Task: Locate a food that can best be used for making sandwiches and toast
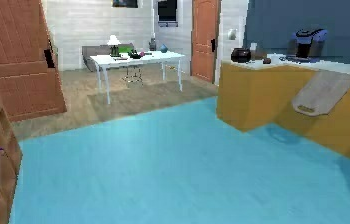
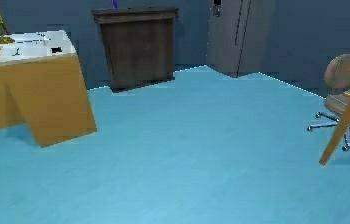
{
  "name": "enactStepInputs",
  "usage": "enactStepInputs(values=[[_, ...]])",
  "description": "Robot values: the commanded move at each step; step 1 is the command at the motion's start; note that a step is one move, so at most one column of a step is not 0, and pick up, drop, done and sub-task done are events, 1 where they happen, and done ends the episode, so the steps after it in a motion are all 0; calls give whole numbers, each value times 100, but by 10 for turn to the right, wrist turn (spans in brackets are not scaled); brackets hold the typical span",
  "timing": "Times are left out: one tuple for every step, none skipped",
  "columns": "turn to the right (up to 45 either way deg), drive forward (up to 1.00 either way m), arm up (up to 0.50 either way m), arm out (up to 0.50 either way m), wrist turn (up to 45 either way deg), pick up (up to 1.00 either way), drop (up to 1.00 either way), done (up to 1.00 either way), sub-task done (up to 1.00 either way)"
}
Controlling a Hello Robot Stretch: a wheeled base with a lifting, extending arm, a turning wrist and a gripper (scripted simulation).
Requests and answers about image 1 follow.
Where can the dark small cup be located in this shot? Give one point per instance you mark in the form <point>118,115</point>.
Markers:
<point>266,60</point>

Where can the orange room door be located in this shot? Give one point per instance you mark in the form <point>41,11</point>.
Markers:
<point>204,40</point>

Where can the white table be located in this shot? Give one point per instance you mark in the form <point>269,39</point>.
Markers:
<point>139,60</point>

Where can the green cushion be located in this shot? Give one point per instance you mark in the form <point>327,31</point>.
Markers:
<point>125,49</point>

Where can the grey flat book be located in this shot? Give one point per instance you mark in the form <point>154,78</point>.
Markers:
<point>120,58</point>

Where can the white table lamp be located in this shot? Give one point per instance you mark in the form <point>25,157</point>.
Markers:
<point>113,42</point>

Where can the blue round vase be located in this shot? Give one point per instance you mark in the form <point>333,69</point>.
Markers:
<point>163,48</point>

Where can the dark green object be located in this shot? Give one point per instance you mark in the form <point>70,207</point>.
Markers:
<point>134,54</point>

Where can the dark framed picture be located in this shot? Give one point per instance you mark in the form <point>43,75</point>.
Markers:
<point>125,3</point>

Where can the grey hanging cutting board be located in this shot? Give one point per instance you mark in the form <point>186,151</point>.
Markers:
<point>323,93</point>

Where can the black toaster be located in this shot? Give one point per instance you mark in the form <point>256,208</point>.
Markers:
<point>240,55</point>

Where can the grey bottle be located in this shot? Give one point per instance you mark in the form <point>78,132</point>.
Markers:
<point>152,44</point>

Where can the grey sofa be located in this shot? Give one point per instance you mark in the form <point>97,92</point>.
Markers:
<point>94,53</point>

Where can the orange kitchen counter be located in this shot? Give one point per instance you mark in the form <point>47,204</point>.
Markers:
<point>266,100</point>

